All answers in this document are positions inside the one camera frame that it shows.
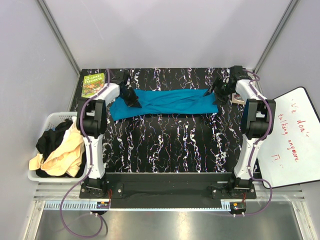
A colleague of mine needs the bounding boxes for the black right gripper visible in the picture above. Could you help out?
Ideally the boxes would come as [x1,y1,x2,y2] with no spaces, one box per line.
[203,76,234,106]

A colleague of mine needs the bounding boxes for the blue t-shirt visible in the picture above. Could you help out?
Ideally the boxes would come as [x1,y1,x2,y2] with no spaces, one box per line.
[109,89,219,121]

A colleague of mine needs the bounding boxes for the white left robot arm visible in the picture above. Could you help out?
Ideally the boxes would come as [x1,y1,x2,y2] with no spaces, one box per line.
[76,70,142,198]

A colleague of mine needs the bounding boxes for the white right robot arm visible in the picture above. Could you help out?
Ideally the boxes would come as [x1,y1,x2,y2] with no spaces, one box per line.
[203,65,276,199]

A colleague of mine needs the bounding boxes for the Brideshead Revisited paperback book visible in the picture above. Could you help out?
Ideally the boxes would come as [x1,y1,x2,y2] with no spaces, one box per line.
[231,93,245,105]

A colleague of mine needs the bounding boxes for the green Treehouse paperback book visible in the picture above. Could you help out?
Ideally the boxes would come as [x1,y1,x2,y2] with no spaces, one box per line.
[81,73,106,101]

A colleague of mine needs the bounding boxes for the white laundry basket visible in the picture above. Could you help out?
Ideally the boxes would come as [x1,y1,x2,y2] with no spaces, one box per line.
[27,111,86,183]

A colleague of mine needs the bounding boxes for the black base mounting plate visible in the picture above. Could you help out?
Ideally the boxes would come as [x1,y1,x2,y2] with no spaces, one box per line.
[79,173,257,211]

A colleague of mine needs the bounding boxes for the cream t-shirt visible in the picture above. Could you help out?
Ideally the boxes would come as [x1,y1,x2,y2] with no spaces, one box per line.
[28,116,87,177]

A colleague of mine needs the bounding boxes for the black t-shirt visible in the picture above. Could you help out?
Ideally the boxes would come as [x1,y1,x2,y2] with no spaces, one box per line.
[35,119,87,179]

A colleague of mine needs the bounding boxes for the white whiteboard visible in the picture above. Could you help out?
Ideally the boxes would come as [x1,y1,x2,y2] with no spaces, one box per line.
[257,87,320,188]

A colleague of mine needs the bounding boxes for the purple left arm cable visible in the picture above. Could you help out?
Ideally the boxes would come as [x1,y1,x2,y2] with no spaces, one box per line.
[59,67,112,238]

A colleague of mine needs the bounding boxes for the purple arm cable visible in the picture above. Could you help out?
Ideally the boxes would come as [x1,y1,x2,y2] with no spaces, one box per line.
[229,69,273,218]
[59,67,112,238]

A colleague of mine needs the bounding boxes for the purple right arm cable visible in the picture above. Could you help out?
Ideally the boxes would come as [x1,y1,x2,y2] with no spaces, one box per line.
[229,69,273,218]

